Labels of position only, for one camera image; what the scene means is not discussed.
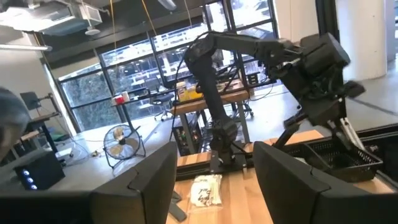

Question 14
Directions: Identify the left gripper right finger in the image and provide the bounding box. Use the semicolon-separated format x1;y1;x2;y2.
252;141;331;224

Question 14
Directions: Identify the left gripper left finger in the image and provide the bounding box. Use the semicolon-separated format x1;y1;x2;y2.
89;141;178;224

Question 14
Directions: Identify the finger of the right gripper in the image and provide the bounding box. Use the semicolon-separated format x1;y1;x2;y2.
274;112;309;149
329;119;354;151

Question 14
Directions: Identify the black comb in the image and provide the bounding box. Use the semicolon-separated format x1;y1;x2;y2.
169;190;188;223

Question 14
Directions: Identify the black mesh plastic bin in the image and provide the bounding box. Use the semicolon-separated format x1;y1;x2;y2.
281;138;384;184

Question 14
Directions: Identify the round floor fan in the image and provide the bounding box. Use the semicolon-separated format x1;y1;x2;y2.
103;123;147;169

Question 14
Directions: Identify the black computer tower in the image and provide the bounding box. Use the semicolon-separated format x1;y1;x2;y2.
172;124;203;156

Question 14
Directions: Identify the white pillar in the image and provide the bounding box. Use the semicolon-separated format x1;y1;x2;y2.
335;0;389;82

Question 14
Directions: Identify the black office chair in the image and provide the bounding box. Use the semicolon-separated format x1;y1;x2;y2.
151;93;175;122

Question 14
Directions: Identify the black desk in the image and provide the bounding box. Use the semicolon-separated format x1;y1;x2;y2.
111;88;175;131

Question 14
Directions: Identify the wooden top workbench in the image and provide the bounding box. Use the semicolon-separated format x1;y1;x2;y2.
170;79;251;156

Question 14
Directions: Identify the yellow container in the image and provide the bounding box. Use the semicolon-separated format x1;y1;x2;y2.
178;82;203;102

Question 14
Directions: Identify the black box with blue lights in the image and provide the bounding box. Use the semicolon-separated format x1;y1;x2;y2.
13;150;67;191

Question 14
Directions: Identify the person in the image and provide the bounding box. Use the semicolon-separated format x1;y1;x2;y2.
0;86;32;161

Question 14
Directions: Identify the white ceiling air unit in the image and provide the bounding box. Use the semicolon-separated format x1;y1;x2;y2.
0;0;103;35

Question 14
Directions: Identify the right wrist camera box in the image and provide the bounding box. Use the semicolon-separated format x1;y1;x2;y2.
300;32;351;78

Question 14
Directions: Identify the black framed window wall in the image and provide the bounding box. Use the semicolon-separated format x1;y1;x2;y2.
57;0;280;131

